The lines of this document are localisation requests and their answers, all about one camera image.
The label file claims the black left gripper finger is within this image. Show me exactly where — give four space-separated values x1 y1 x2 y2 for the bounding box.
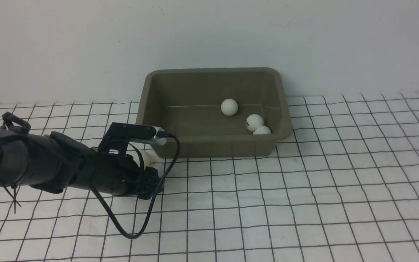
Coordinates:
137 167 163 200

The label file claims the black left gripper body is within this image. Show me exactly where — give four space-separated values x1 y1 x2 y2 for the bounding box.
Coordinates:
80 147 146 197

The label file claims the white ping-pong ball with logo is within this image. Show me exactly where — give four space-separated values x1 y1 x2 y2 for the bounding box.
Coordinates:
246 114 264 132

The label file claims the white black-grid tablecloth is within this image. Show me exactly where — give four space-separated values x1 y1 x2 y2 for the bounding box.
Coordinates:
0 94 419 262

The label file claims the olive green plastic bin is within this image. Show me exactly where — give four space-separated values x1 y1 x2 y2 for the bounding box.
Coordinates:
135 67 293 158

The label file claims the black left camera cable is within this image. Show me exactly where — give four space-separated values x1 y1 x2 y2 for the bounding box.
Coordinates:
89 132 181 239

